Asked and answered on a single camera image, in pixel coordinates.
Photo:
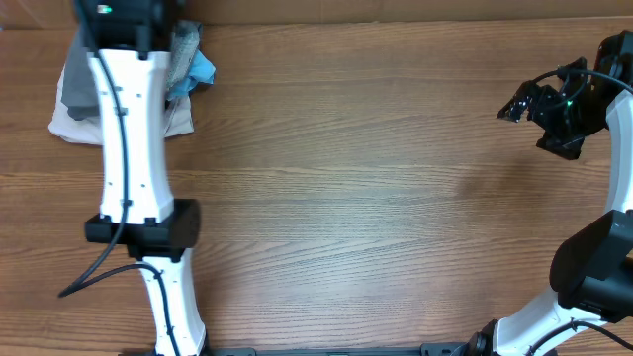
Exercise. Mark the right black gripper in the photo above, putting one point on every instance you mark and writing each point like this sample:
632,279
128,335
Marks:
544,95

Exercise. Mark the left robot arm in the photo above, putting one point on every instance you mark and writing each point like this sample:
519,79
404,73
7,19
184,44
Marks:
128,51

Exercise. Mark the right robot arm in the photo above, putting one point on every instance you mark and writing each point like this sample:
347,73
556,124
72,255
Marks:
590,279

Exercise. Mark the light blue garment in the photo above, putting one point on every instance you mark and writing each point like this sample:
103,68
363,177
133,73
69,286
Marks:
188,74

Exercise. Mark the white dotted mesh garment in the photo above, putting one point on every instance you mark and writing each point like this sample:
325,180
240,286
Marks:
185,43

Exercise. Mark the white folded garment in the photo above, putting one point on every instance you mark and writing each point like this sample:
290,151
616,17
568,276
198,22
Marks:
177,120

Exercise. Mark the grey folded trousers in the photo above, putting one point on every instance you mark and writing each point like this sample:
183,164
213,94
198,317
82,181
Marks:
79,94

